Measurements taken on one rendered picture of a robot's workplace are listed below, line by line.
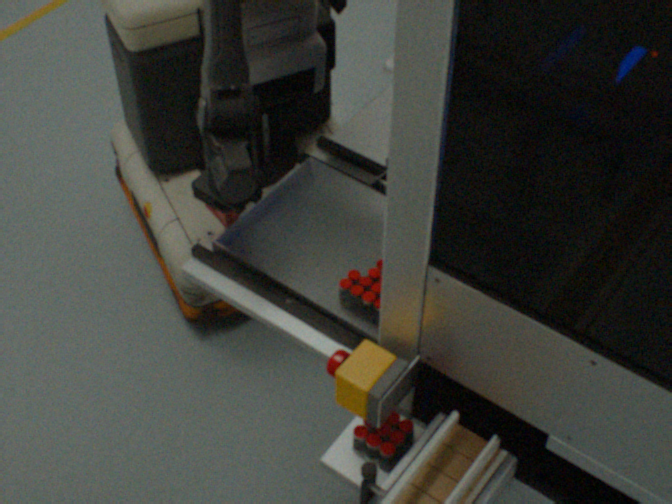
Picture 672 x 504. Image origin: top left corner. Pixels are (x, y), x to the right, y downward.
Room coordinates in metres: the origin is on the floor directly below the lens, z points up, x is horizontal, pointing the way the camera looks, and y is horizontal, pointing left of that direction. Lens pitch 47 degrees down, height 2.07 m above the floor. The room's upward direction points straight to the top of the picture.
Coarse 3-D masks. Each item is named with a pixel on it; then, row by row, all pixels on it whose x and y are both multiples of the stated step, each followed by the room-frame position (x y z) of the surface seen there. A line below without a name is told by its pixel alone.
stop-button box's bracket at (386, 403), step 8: (416, 360) 0.77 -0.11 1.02; (408, 368) 0.76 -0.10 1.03; (416, 368) 0.77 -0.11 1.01; (408, 376) 0.76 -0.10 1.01; (416, 376) 0.77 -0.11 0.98; (400, 384) 0.74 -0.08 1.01; (408, 384) 0.76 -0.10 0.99; (392, 392) 0.73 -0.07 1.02; (400, 392) 0.74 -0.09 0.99; (408, 392) 0.76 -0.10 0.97; (384, 400) 0.71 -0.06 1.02; (392, 400) 0.73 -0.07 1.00; (400, 400) 0.74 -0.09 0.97; (384, 408) 0.71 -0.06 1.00; (392, 408) 0.73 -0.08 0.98; (384, 416) 0.71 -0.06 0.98
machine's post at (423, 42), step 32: (416, 0) 0.80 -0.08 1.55; (448, 0) 0.78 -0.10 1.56; (416, 32) 0.80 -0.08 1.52; (448, 32) 0.78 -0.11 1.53; (416, 64) 0.80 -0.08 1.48; (448, 64) 0.78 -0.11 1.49; (416, 96) 0.80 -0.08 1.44; (448, 96) 0.79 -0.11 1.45; (416, 128) 0.80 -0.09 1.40; (416, 160) 0.80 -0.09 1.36; (416, 192) 0.79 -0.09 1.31; (416, 224) 0.79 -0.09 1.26; (384, 256) 0.82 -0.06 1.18; (416, 256) 0.79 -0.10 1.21; (384, 288) 0.81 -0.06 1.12; (416, 288) 0.79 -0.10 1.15; (384, 320) 0.81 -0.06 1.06; (416, 320) 0.78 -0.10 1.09; (416, 352) 0.78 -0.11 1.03; (416, 384) 0.79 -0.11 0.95
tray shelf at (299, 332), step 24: (384, 96) 1.52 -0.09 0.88; (360, 120) 1.44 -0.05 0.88; (384, 120) 1.44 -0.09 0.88; (360, 144) 1.37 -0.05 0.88; (384, 144) 1.38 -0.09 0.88; (192, 264) 1.07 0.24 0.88; (216, 288) 1.02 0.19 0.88; (240, 288) 1.02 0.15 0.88; (264, 312) 0.97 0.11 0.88; (288, 336) 0.93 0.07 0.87; (312, 336) 0.92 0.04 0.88
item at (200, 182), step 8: (208, 168) 1.13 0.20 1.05; (200, 176) 1.16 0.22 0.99; (208, 176) 1.13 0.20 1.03; (192, 184) 1.14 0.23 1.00; (200, 184) 1.14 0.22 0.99; (208, 184) 1.14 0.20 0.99; (256, 184) 1.14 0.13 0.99; (208, 192) 1.13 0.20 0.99; (216, 192) 1.12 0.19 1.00; (256, 192) 1.13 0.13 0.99; (216, 200) 1.11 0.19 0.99; (224, 200) 1.11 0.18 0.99; (248, 200) 1.11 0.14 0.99; (232, 208) 1.09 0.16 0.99; (240, 208) 1.09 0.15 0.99
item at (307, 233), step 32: (288, 192) 1.24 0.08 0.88; (320, 192) 1.24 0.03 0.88; (352, 192) 1.24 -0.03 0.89; (256, 224) 1.16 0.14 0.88; (288, 224) 1.16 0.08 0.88; (320, 224) 1.16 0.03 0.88; (352, 224) 1.16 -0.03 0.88; (384, 224) 1.16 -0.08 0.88; (224, 256) 1.08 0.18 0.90; (256, 256) 1.09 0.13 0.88; (288, 256) 1.09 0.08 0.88; (320, 256) 1.09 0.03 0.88; (352, 256) 1.09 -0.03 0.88; (288, 288) 1.00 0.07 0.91; (320, 288) 1.02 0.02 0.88; (352, 320) 0.95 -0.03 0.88
